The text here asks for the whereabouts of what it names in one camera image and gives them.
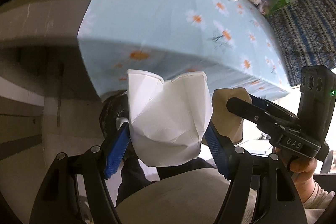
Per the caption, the white paper cup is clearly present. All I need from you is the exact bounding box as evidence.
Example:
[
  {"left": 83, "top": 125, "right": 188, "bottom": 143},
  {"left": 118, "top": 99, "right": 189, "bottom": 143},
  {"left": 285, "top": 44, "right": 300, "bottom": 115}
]
[{"left": 127, "top": 69, "right": 213, "bottom": 167}]

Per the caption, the right forearm beige sleeve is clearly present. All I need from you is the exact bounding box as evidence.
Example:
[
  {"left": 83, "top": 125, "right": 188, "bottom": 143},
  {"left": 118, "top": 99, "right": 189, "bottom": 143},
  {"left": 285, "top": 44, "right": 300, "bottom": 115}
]
[{"left": 303, "top": 181, "right": 335, "bottom": 209}]

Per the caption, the black lined trash bin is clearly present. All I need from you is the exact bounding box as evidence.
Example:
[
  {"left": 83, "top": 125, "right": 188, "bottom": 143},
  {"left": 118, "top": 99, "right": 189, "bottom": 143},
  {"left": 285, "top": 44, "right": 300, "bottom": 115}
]
[{"left": 99, "top": 90, "right": 129, "bottom": 138}]

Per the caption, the person's right hand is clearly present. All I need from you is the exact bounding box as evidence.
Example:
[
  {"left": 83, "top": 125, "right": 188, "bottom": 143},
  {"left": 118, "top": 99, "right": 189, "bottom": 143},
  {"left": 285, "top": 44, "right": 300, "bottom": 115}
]
[{"left": 272, "top": 147, "right": 317, "bottom": 203}]

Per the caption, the blue patterned cloth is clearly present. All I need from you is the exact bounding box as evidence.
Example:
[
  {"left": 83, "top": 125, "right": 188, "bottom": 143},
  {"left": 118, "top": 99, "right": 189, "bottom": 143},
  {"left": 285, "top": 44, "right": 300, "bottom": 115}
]
[{"left": 268, "top": 0, "right": 335, "bottom": 86}]

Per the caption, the green seasoning bag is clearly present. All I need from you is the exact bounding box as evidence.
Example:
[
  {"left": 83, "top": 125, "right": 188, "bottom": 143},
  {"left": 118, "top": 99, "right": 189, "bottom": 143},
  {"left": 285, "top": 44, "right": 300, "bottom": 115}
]
[{"left": 268, "top": 0, "right": 290, "bottom": 15}]

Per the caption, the daisy print blue tablecloth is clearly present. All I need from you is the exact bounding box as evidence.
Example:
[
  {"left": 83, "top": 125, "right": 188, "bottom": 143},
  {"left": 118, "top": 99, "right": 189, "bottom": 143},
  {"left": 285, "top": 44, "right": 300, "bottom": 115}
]
[{"left": 77, "top": 0, "right": 290, "bottom": 101}]

